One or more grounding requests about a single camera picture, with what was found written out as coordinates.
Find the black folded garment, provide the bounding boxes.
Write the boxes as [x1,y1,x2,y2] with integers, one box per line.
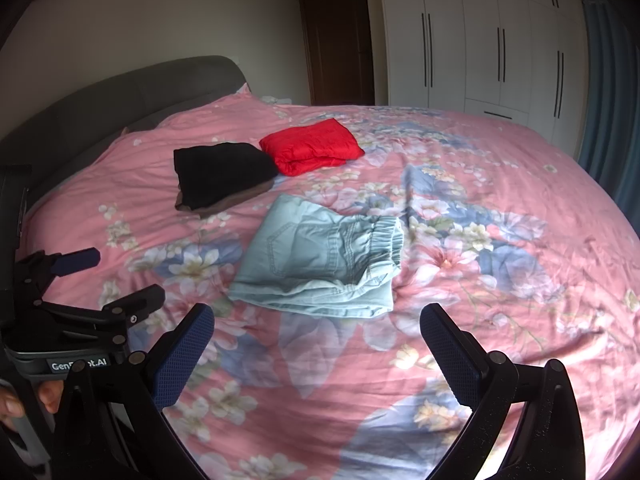
[173,142,279,208]

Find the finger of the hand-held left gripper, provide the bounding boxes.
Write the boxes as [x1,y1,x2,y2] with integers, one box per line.
[15,247,101,306]
[30,284,166,347]

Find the brown wooden door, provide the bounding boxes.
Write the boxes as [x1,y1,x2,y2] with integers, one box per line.
[298,0,376,107]

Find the person's left hand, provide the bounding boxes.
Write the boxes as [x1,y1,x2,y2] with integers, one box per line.
[0,380,65,429]

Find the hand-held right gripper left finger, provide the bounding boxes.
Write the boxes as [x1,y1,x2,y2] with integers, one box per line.
[50,303,216,480]

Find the brown folded garment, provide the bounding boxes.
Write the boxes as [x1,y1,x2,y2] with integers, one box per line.
[174,175,278,220]

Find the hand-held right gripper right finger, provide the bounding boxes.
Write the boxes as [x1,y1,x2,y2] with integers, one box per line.
[420,303,586,480]

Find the grey upholstered headboard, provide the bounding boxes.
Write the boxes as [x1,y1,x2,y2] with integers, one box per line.
[0,55,248,221]

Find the white wardrobe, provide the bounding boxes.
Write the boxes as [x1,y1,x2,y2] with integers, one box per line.
[375,0,588,153]

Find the light blue pants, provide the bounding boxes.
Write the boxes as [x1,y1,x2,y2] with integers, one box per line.
[229,194,405,319]

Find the red puffer jacket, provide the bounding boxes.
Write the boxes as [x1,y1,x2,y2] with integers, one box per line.
[259,118,366,177]

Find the blue curtain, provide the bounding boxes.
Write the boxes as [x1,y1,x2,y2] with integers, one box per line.
[577,0,640,233]

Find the pink floral bedspread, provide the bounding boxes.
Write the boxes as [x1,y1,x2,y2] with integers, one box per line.
[25,92,640,480]

